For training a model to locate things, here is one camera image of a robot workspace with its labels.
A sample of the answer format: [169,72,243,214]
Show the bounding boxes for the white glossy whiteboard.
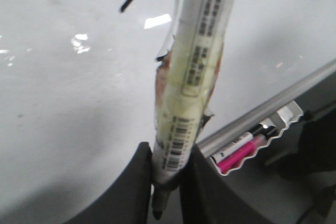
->
[1,0,335,223]

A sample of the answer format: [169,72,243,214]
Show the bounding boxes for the white black marker in tray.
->
[210,124,278,164]

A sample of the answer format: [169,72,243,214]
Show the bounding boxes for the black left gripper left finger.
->
[66,142,152,223]

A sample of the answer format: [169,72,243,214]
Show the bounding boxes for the pink marker in tray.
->
[217,134,266,174]

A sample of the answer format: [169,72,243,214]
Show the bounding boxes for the aluminium whiteboard marker tray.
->
[197,60,335,176]

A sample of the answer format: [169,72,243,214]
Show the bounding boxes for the red magnet taped to marker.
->
[155,35,224,142]

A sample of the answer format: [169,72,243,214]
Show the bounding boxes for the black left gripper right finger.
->
[180,145,271,224]

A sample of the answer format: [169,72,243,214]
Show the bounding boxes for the white black whiteboard marker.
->
[152,0,234,219]

